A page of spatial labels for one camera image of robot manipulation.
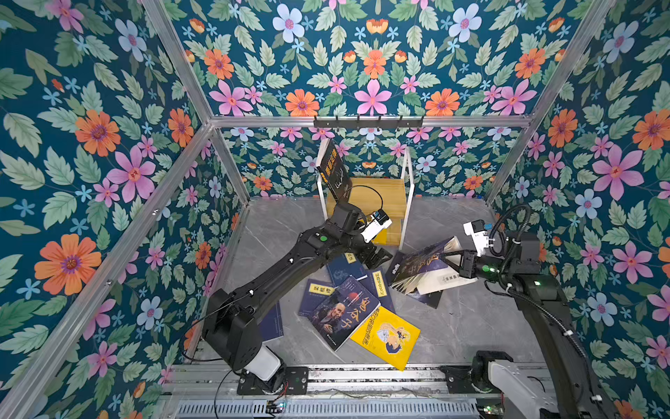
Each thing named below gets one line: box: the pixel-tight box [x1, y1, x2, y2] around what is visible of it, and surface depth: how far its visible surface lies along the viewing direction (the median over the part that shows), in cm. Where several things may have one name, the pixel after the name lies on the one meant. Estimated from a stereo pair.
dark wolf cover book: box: [384, 235, 462, 310], surface depth 79 cm
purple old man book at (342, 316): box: [308, 275, 382, 352], surface depth 85 cm
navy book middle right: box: [357, 267, 397, 313], surface depth 92 cm
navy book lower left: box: [298, 278, 335, 317], surface depth 92 cm
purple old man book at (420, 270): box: [385, 235, 479, 296], surface depth 79 cm
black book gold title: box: [317, 138, 353, 205], surface depth 85 cm
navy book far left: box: [259, 301, 285, 344], surface depth 85 cm
